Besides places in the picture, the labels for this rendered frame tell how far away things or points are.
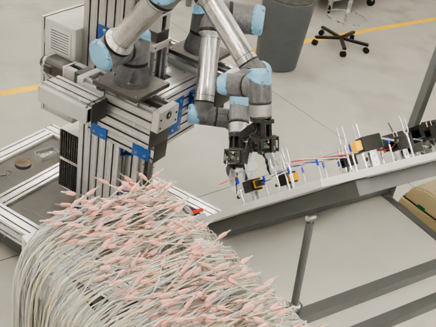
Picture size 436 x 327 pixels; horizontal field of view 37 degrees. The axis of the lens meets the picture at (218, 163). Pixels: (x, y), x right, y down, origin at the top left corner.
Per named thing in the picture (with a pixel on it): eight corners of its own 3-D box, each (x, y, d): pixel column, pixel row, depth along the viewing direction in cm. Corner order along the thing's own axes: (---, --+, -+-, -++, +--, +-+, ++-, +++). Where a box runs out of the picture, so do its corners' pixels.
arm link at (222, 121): (215, 111, 257) (218, 102, 246) (243, 115, 258) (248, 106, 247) (213, 131, 255) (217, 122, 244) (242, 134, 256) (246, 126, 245)
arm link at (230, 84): (234, 89, 227) (261, 91, 221) (215, 98, 219) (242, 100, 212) (232, 67, 224) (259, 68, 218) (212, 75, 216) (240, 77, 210)
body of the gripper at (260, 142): (260, 157, 211) (259, 121, 208) (246, 152, 218) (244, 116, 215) (279, 153, 215) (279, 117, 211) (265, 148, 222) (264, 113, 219)
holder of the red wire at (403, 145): (435, 158, 233) (427, 129, 234) (403, 166, 229) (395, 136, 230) (427, 160, 238) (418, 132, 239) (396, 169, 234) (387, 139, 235)
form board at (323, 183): (387, 178, 291) (385, 174, 291) (614, 114, 203) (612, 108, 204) (146, 240, 231) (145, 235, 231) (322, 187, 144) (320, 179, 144)
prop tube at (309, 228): (285, 309, 191) (302, 220, 176) (293, 306, 192) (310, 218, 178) (292, 316, 188) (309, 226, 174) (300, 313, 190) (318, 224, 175)
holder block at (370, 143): (408, 159, 173) (398, 127, 174) (370, 170, 171) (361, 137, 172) (401, 162, 178) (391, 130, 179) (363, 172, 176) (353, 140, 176)
